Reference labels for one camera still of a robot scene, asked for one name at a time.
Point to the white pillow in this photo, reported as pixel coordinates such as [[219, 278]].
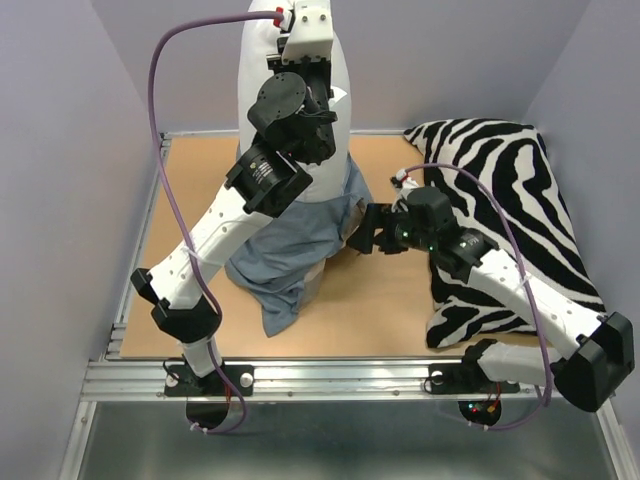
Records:
[[258, 45]]

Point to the aluminium rail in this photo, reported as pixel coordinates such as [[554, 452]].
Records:
[[129, 297], [296, 380]]

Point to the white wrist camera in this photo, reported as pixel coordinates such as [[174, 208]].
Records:
[[403, 184], [308, 32]]

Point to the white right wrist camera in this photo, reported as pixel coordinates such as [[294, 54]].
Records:
[[403, 184]]

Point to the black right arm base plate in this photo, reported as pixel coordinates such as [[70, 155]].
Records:
[[455, 378]]

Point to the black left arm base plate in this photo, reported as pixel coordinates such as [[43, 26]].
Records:
[[181, 381]]

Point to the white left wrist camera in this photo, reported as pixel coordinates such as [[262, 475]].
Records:
[[308, 32]]

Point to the aluminium front rail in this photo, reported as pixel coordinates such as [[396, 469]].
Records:
[[296, 380]]

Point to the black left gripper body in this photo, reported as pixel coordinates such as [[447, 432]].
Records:
[[315, 75]]

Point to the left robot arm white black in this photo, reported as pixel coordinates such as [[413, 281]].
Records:
[[260, 187]]

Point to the zebra striped pillow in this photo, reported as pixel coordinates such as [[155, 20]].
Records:
[[498, 178]]

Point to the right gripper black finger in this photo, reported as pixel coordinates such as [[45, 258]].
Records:
[[380, 218], [365, 241]]

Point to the aluminium left side rail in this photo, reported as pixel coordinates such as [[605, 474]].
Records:
[[129, 297]]

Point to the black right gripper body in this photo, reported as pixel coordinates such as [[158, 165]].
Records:
[[408, 235]]

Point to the blue-grey pillowcase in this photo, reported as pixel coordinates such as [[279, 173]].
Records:
[[281, 265]]

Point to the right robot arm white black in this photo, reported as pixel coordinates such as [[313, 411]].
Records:
[[583, 355]]

